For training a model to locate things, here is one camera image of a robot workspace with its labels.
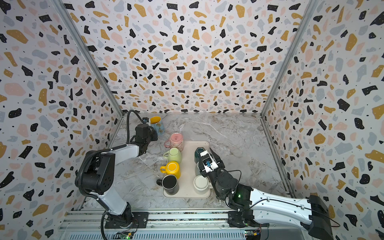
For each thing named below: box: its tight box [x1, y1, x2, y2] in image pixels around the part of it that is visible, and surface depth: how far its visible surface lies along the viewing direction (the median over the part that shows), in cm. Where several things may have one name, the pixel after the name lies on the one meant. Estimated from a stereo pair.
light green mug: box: [163, 147, 182, 163], surface depth 90 cm
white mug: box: [193, 175, 213, 191], surface depth 80 cm
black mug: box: [156, 174, 180, 195], surface depth 80 cm
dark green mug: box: [194, 147, 206, 164], surface depth 89 cm
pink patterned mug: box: [164, 132, 184, 152], surface depth 94 cm
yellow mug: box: [160, 161, 181, 179], surface depth 84 cm
